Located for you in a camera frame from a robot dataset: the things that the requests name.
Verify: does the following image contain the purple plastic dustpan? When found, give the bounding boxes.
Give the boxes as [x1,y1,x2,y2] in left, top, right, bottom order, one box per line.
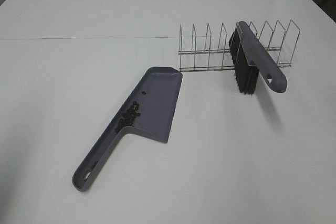
[72,67,183,191]

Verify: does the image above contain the pile of coffee beans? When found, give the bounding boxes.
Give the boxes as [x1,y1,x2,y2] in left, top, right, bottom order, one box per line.
[114,99,141,133]

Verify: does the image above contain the metal wire rack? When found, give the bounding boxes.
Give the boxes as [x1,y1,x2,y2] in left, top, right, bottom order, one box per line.
[177,20,301,72]

